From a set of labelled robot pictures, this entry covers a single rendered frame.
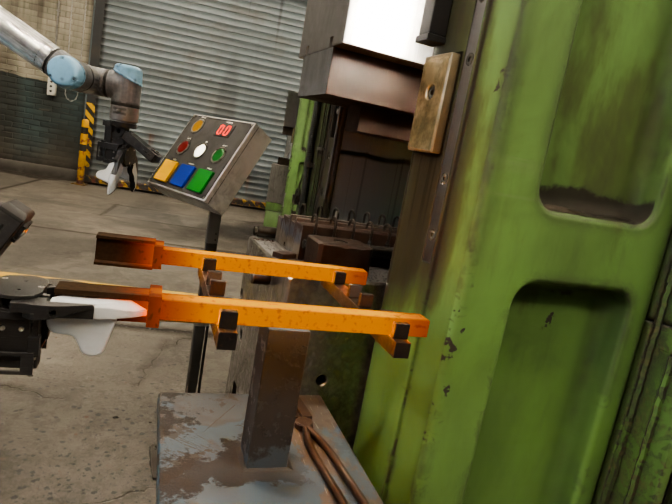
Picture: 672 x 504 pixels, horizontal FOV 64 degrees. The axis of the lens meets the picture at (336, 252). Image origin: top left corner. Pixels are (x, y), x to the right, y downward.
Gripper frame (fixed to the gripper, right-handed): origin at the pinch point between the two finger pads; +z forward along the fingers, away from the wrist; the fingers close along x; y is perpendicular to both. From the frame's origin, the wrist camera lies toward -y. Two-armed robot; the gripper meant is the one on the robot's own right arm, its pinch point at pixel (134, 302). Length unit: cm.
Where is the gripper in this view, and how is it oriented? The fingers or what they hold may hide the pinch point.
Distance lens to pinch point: 61.5
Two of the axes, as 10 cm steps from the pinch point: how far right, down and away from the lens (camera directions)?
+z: 9.4, 1.1, 3.3
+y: -1.8, 9.7, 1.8
